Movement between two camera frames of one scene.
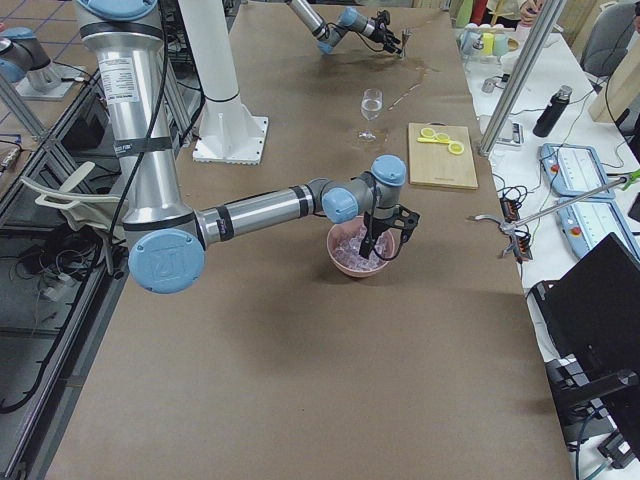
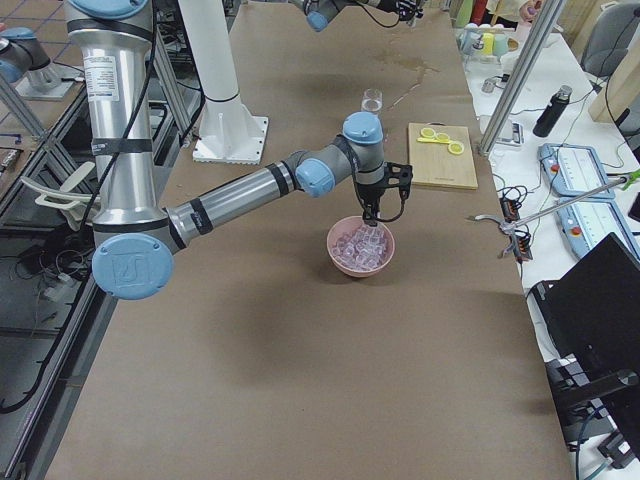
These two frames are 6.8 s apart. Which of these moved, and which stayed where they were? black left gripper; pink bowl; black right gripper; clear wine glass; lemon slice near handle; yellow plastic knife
Moved: black right gripper; black left gripper
Stayed: pink bowl; lemon slice near handle; yellow plastic knife; clear wine glass
